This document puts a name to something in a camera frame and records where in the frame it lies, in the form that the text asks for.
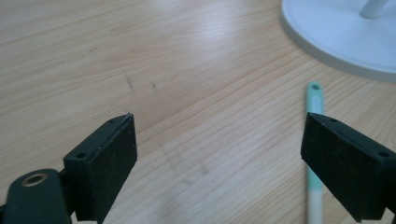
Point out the white round stand base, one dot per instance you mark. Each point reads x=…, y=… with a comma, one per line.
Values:
x=339, y=34

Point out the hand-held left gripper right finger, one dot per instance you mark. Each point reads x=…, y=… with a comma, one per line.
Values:
x=345, y=165

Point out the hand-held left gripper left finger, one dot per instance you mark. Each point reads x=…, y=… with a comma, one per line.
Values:
x=104, y=161

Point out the green and white toothbrush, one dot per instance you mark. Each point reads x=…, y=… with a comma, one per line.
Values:
x=314, y=99

